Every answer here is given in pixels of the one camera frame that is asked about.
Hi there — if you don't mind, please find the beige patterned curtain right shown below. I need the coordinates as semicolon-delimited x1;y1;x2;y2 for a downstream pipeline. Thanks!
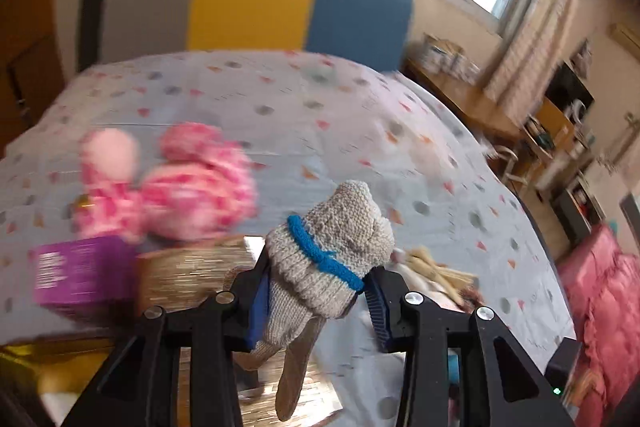
485;0;578;127

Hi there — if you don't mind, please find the grey yellow blue chair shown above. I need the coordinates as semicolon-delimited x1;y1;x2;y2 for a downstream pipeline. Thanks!
76;0;413;72

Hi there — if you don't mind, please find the wall air conditioner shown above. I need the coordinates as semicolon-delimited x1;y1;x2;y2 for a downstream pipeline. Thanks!
610;23;640;61

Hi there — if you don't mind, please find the grey knit gloves blue trim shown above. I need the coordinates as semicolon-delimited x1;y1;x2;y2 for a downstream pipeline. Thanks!
234;180;395;421

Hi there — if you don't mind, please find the beige mesh cloth bundle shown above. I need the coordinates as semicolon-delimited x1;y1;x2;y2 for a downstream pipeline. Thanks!
405;246;484;312

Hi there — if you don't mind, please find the pink bedspread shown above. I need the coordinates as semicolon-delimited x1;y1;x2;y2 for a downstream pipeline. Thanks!
558;225;639;426

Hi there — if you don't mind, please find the black monitor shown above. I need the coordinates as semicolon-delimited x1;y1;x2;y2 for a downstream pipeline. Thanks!
544;63;593;116

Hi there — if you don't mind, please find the gold metal tray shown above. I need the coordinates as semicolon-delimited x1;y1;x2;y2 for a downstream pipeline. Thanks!
1;336;114;426

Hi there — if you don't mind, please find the pink spotted plush toy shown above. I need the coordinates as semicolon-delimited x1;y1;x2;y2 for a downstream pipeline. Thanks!
74;122;257;245

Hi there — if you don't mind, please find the purple snack box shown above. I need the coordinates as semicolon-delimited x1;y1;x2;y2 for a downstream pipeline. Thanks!
32;235;138;324

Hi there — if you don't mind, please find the wooden side desk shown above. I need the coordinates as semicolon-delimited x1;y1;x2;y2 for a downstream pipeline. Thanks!
401;58;521;143

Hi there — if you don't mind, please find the ornate silver tissue box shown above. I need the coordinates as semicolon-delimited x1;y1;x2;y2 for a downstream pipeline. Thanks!
136;235;342;426

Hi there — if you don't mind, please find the white folding stool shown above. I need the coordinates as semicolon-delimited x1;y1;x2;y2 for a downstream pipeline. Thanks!
488;141;548;196

